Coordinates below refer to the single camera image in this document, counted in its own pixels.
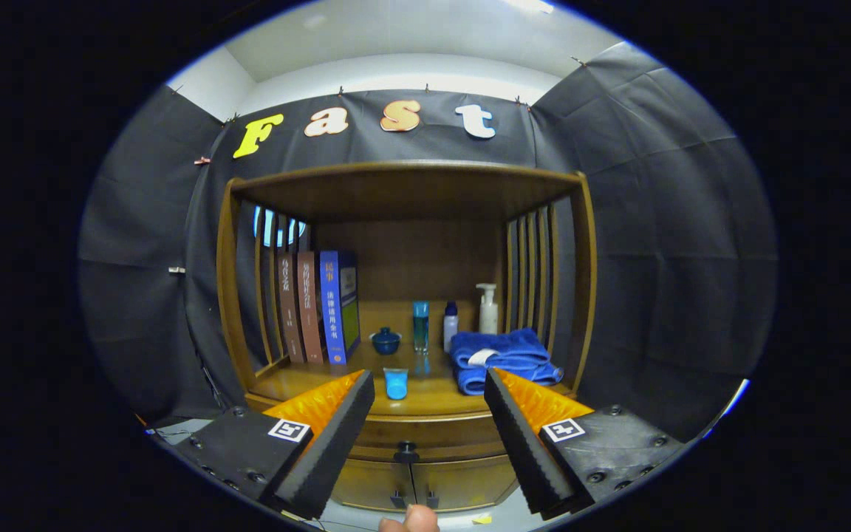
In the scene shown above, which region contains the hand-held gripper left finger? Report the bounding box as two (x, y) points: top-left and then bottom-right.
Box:
(174, 369), (376, 520)

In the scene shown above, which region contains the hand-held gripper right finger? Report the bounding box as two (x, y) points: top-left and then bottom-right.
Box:
(483, 368), (688, 518)

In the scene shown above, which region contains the wooden drawer with black knob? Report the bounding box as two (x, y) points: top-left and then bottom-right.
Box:
(348, 414), (515, 464)

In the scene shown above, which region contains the wooden cabinet door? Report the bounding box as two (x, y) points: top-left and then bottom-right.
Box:
(412, 454), (521, 512)
(331, 458), (415, 512)

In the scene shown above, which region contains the wooden countertop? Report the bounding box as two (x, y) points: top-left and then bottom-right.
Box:
(247, 344), (574, 418)

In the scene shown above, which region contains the wooden cabinet with hutch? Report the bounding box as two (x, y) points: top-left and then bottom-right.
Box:
(216, 160), (598, 513)

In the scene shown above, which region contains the folded blue towel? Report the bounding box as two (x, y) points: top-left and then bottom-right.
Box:
(448, 328), (564, 396)

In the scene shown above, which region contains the blue lidded teacup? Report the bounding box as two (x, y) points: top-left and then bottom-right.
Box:
(369, 327), (403, 356)

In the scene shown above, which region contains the white pump bottle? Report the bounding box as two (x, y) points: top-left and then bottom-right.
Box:
(476, 284), (499, 335)

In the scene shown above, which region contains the blue book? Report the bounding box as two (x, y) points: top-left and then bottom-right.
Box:
(319, 250), (361, 366)

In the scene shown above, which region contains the reddish brown book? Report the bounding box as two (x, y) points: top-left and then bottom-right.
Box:
(297, 251), (327, 364)

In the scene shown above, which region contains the dark brown book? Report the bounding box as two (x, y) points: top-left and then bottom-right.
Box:
(278, 253), (307, 364)

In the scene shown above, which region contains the black backdrop cloth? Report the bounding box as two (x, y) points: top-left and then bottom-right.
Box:
(78, 41), (777, 444)

